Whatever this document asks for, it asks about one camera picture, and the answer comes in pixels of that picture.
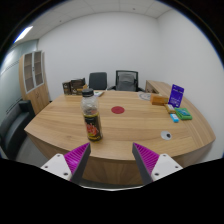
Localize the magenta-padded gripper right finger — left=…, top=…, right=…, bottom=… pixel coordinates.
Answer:
left=131, top=142, right=184, bottom=185

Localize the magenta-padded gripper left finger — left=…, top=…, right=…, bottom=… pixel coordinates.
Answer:
left=40, top=142, right=92, bottom=185

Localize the clear black-capped drink bottle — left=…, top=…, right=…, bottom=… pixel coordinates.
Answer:
left=80, top=88, right=104, bottom=142

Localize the small blue box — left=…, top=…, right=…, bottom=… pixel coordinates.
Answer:
left=169, top=113, right=180, bottom=124

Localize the small tan box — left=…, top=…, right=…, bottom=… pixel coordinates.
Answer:
left=164, top=103, right=176, bottom=114

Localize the flat round red coaster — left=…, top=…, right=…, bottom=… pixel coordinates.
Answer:
left=110, top=105, right=126, bottom=115

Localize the flat green box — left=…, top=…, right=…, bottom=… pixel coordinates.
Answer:
left=174, top=107, right=193, bottom=121

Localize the orange wooden box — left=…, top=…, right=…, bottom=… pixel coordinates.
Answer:
left=149, top=93, right=170, bottom=107

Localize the round white printed disc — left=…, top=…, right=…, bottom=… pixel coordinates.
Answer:
left=138, top=92, right=153, bottom=102

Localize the brown and tan carton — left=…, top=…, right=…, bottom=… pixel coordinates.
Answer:
left=70, top=85, right=89, bottom=96

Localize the purple sign stand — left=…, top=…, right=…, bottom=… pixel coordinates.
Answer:
left=168, top=83, right=185, bottom=109

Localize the black sofa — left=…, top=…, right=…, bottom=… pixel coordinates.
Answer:
left=0, top=99, right=36, bottom=161

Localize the tall dark brown box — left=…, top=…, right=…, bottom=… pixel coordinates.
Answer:
left=61, top=81, right=72, bottom=96

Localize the flat dark brown box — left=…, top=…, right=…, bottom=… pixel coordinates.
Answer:
left=69, top=77, right=87, bottom=90

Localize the wooden glass-door shelf cabinet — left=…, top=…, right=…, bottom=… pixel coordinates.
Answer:
left=18, top=50, right=51, bottom=115

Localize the grey mesh office chair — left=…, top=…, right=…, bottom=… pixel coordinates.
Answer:
left=108, top=69, right=145, bottom=93

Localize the black office chair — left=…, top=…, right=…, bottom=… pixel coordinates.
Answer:
left=88, top=71, right=109, bottom=91

